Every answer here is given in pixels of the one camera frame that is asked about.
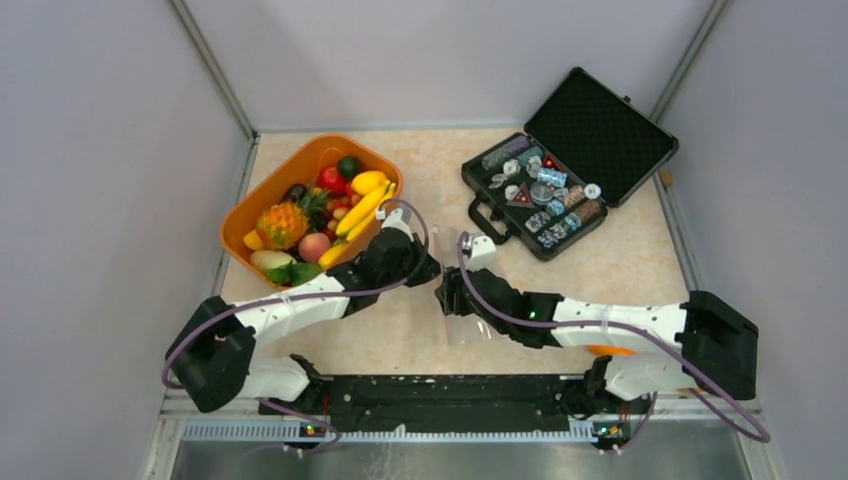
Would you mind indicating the small yellow toy fruit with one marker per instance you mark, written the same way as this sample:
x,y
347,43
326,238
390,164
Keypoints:
x,y
253,242

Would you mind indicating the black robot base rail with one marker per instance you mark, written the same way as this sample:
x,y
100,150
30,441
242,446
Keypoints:
x,y
440,404

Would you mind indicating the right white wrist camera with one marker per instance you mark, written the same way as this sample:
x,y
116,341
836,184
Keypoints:
x,y
478,251

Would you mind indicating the black poker chip case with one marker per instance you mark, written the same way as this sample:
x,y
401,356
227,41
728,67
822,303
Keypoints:
x,y
586,149

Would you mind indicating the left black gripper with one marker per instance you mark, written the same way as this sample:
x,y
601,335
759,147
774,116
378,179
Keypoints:
x,y
428,270

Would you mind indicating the toy eggplant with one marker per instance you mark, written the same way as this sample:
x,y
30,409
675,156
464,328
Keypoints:
x,y
294,194

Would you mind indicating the red toy tomato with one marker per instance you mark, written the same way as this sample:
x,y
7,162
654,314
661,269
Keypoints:
x,y
332,181

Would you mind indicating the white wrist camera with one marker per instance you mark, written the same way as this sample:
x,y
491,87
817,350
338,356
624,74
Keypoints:
x,y
478,251
398,219

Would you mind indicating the clear zip top bag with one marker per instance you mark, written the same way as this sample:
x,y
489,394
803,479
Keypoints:
x,y
460,330

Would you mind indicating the yellow toy banana bunch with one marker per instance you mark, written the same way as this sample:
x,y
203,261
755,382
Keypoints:
x,y
354,223

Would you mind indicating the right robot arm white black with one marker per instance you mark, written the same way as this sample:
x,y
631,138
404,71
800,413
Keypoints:
x,y
701,343

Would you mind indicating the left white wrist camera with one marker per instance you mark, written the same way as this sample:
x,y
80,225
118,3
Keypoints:
x,y
398,219

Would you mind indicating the toy peach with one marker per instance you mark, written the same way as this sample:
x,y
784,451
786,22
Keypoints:
x,y
312,247

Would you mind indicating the orange plastic basket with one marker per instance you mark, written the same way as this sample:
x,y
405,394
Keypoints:
x,y
283,160

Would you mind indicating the yellow toy lemon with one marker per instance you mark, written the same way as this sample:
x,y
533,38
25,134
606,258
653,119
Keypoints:
x,y
368,181

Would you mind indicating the orange handled tool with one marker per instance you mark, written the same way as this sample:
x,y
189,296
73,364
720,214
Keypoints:
x,y
605,350

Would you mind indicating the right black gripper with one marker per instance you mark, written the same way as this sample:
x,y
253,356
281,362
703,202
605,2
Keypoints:
x,y
450,293

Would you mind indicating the toy pineapple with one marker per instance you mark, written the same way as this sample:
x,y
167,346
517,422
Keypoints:
x,y
282,226

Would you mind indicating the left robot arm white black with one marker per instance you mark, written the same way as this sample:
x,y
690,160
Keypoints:
x,y
215,358

